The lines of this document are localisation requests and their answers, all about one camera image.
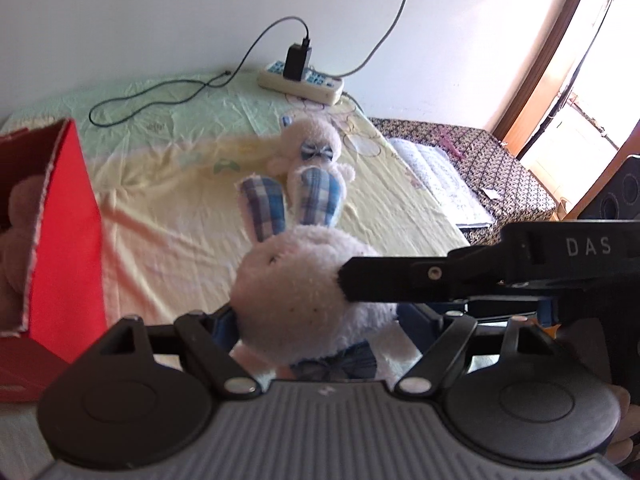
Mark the black charger plug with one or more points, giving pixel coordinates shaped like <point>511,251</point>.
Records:
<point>297,62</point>

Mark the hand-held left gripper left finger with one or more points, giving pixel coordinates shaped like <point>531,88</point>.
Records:
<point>224,330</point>

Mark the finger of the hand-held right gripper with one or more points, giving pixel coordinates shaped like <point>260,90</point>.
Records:
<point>395,280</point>
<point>500,306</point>

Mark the black box with round holes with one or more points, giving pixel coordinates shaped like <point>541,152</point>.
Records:
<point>620,185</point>

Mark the red cardboard box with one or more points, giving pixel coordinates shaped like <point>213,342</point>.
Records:
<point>65,240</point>

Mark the pale yellow-green printed sheet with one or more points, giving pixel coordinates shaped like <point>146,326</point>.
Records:
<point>165,210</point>

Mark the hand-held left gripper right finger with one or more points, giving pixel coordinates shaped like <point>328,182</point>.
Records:
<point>415,325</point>

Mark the small white paper slip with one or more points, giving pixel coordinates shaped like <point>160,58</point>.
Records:
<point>492,193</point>

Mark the large white plush rabbit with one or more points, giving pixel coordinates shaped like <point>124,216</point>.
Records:
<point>295,280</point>

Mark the person's right hand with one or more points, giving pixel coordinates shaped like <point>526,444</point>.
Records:
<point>621,425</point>

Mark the small white plush rabbit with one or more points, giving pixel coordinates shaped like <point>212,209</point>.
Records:
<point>312,137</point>

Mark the white power strip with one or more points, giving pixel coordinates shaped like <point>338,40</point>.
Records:
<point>320,90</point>

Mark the wooden door frame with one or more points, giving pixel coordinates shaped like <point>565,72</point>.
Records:
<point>550,60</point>

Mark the white folded cloth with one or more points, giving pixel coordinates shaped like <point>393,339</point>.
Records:
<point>440,180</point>

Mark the dark patterned cloth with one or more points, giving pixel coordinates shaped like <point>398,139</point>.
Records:
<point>510,175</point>

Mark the small pink item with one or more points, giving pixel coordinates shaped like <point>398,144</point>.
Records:
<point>450,146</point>

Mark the beige plush toy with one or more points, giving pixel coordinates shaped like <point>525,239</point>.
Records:
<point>17,260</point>

